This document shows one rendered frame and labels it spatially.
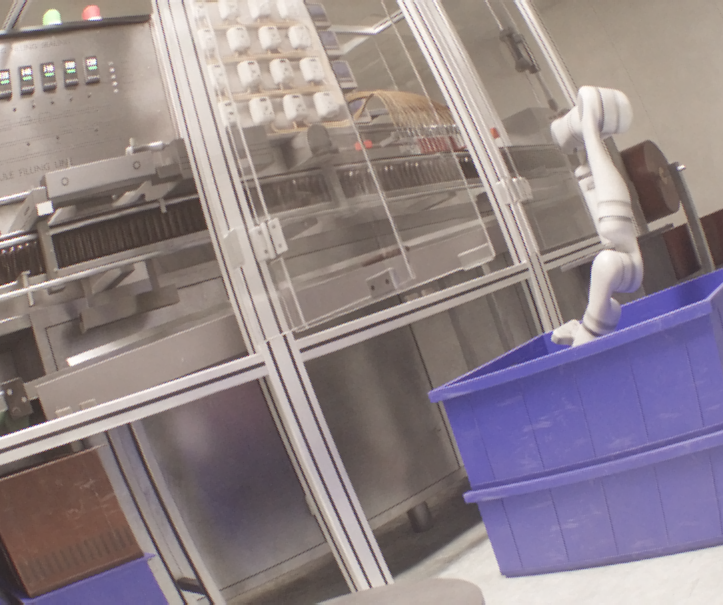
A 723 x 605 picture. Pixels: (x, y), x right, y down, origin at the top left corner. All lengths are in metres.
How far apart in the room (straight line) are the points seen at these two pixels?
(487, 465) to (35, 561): 0.86
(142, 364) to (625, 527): 0.89
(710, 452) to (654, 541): 0.21
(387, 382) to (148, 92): 1.05
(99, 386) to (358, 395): 0.84
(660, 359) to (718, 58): 5.00
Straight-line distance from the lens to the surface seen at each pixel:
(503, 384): 1.32
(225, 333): 1.43
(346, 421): 1.89
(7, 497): 1.22
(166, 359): 1.36
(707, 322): 1.11
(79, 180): 1.51
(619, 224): 1.34
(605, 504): 1.29
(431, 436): 2.07
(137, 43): 2.26
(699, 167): 6.10
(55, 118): 2.02
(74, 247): 1.52
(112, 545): 1.27
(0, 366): 1.75
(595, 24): 6.46
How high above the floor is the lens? 0.56
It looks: 2 degrees up
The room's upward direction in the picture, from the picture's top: 20 degrees counter-clockwise
